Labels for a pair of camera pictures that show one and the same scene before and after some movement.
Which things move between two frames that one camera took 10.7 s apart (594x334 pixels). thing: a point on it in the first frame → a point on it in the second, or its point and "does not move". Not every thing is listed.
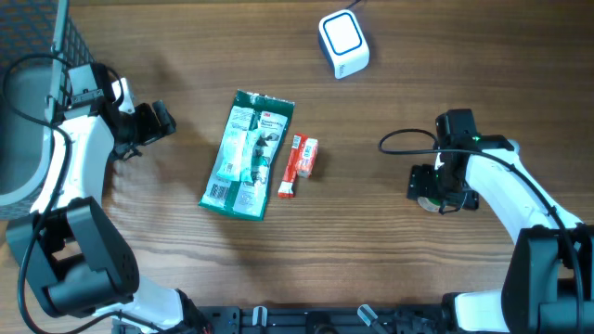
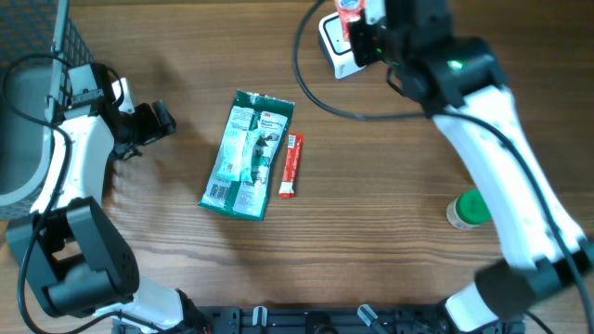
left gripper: x=151 y=130 does not move
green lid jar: x=430 y=204 → x=469 y=211
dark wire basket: x=39 y=44 does not move
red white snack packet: x=288 y=182 does not move
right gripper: x=420 y=184 → x=362 y=55
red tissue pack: x=308 y=158 → x=349 y=11
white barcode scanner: x=343 y=43 does not move
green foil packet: x=242 y=173 does not move
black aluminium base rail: x=334 y=319 does not move
